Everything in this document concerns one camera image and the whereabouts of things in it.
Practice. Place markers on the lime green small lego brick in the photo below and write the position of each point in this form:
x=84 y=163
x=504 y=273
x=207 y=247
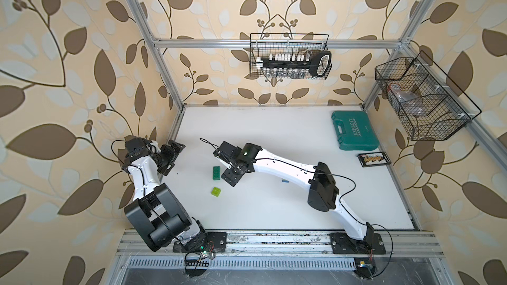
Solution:
x=215 y=192

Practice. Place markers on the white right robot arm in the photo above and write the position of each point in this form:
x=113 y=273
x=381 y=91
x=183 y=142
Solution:
x=316 y=180

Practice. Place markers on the green long lego brick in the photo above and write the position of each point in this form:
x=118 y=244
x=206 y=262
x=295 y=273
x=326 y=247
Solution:
x=216 y=173

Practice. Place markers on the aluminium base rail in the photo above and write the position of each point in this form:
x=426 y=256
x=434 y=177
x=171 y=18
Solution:
x=278 y=250

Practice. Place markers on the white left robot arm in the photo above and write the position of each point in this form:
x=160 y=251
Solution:
x=155 y=212

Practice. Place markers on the plastic bag in basket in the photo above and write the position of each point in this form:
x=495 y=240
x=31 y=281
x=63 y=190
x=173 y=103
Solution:
x=405 y=103

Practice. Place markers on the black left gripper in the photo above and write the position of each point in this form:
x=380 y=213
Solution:
x=173 y=153

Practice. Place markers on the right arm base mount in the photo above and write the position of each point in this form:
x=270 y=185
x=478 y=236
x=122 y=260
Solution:
x=341 y=244

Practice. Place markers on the green plastic tool case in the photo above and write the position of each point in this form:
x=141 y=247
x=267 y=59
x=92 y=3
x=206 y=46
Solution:
x=354 y=131

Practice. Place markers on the right wire basket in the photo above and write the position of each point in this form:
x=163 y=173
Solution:
x=448 y=107

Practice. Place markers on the wire basket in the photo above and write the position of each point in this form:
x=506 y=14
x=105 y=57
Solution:
x=263 y=44
x=448 y=107

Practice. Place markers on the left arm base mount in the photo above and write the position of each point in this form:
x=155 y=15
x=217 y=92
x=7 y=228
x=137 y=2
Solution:
x=214 y=241

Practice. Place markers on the black socket tool set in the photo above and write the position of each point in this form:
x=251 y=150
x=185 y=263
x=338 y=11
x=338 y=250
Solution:
x=308 y=65

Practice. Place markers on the black battery charging board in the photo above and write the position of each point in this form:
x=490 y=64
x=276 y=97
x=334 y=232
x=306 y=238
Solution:
x=373 y=159

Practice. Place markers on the back wire basket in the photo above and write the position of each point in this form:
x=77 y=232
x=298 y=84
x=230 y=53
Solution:
x=263 y=44

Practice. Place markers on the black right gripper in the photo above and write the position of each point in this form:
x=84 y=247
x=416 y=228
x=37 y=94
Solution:
x=230 y=176

